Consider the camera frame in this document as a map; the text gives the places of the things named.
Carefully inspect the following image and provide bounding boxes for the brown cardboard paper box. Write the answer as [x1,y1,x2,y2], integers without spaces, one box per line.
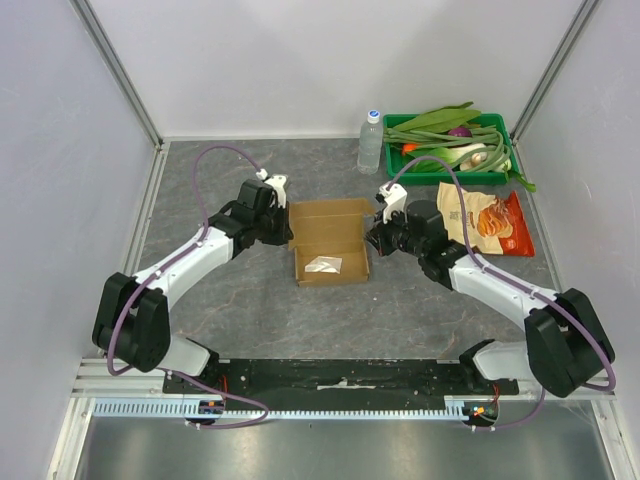
[289,198,374,287]

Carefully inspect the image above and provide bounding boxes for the small white paper scrap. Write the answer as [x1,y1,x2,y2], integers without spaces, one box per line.
[304,256,343,274]

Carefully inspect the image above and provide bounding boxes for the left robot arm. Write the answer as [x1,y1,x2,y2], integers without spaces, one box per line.
[92,175,293,393]

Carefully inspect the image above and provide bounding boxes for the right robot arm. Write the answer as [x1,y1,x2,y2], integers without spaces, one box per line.
[365,200,616,398]

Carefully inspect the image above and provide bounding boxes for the orange carrot piece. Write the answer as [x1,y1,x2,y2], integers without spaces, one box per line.
[401,143,418,155]

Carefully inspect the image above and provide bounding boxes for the green plastic tray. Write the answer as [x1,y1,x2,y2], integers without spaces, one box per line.
[382,112,521,187]

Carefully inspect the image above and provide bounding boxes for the red beige snack bag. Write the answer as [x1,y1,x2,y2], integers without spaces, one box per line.
[436,183,535,257]

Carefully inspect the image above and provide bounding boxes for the clear plastic water bottle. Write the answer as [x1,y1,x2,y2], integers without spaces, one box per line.
[357,110,384,175]

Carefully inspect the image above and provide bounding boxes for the brown mushroom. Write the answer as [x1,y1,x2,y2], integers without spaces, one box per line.
[470,152,488,167]

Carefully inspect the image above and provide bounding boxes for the purple red onion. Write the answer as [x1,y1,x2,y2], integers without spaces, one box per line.
[448,126,473,138]

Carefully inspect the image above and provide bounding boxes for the green leafy vegetable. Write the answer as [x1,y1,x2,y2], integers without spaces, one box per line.
[393,102,482,133]

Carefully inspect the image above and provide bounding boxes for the green long beans bunch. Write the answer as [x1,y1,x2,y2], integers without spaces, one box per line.
[383,124,511,173]

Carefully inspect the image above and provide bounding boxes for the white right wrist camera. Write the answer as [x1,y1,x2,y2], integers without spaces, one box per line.
[376,181,408,224]

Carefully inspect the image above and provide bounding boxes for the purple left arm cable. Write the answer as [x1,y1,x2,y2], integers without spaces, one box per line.
[106,144,263,377]

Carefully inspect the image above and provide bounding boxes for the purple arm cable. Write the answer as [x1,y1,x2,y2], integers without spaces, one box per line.
[106,144,263,377]
[384,154,618,392]

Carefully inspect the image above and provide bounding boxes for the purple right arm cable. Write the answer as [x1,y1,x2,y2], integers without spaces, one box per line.
[384,154,618,392]

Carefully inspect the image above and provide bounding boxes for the slotted grey cable duct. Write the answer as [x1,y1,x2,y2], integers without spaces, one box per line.
[92,397,495,423]

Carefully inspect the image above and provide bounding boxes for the left aluminium frame post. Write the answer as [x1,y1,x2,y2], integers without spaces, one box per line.
[69,0,166,149]

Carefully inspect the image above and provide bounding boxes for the aluminium frame post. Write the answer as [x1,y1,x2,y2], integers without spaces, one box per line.
[510,0,601,145]
[69,0,166,149]

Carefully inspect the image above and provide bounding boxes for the right aluminium frame post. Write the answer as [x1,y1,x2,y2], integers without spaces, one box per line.
[510,0,601,145]

